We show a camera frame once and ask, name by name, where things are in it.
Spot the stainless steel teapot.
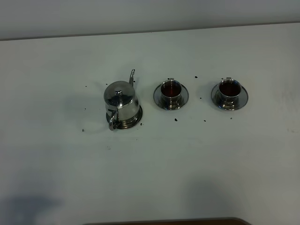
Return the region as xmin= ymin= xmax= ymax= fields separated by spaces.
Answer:
xmin=104 ymin=69 xmax=140 ymax=118

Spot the steel teapot saucer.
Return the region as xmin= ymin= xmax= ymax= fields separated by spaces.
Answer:
xmin=106 ymin=106 xmax=143 ymax=130

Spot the left steel teacup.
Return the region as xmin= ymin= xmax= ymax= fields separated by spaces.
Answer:
xmin=160 ymin=78 xmax=182 ymax=105

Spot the steel teacup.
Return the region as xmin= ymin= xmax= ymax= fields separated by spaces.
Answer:
xmin=218 ymin=77 xmax=242 ymax=105
xmin=160 ymin=78 xmax=182 ymax=105

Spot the left steel cup saucer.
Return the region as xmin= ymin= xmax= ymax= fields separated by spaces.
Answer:
xmin=153 ymin=79 xmax=189 ymax=111

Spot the steel cup saucer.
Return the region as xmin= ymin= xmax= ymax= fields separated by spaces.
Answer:
xmin=153 ymin=79 xmax=189 ymax=111
xmin=211 ymin=84 xmax=249 ymax=111

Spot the right steel teacup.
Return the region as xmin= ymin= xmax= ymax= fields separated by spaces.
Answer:
xmin=218 ymin=77 xmax=242 ymax=105

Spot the right steel cup saucer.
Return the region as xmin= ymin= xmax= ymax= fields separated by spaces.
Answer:
xmin=211 ymin=84 xmax=249 ymax=111

